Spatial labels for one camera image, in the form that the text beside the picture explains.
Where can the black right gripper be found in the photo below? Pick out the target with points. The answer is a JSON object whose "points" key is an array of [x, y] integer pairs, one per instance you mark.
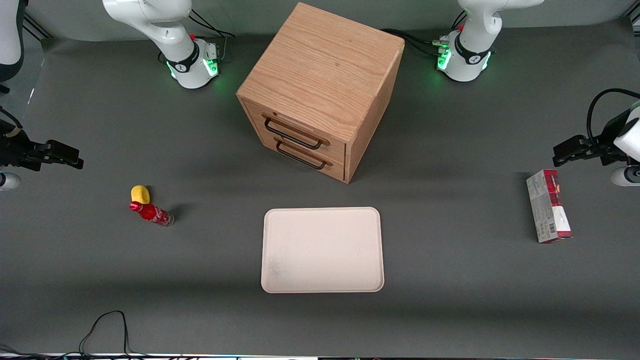
{"points": [[15, 150]]}

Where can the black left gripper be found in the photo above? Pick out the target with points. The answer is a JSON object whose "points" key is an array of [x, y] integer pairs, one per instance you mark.
{"points": [[603, 145]]}

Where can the red coke bottle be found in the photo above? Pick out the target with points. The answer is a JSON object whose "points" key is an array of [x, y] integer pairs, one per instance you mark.
{"points": [[152, 214]]}

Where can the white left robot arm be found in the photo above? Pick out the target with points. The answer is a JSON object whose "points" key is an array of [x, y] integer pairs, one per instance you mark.
{"points": [[472, 30]]}

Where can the cream rectangular tray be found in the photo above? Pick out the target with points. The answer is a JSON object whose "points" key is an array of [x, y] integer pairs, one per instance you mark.
{"points": [[322, 250]]}

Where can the red and grey carton box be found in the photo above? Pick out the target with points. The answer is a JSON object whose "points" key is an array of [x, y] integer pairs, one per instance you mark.
{"points": [[545, 210]]}

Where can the yellow lemon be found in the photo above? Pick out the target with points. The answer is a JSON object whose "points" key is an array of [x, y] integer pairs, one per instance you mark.
{"points": [[140, 194]]}

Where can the wooden drawer cabinet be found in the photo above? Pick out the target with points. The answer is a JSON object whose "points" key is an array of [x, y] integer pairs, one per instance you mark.
{"points": [[325, 60]]}

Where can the black metal frame bar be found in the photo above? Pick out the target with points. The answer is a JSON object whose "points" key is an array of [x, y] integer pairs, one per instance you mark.
{"points": [[36, 27]]}

